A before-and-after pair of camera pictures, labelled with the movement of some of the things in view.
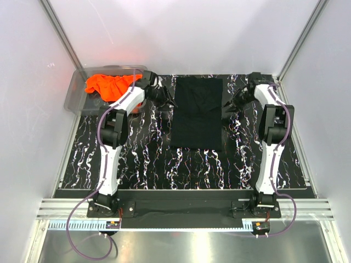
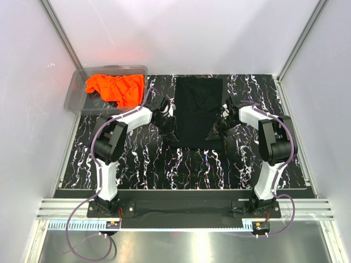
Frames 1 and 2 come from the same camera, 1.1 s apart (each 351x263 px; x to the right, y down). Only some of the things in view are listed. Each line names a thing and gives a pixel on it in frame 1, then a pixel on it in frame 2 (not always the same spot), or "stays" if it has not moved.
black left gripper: (165, 98) to (169, 133)
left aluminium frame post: (61, 34) stays
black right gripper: (235, 98) to (214, 133)
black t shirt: (196, 121) stays
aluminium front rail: (307, 209) stays
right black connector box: (260, 228) stays
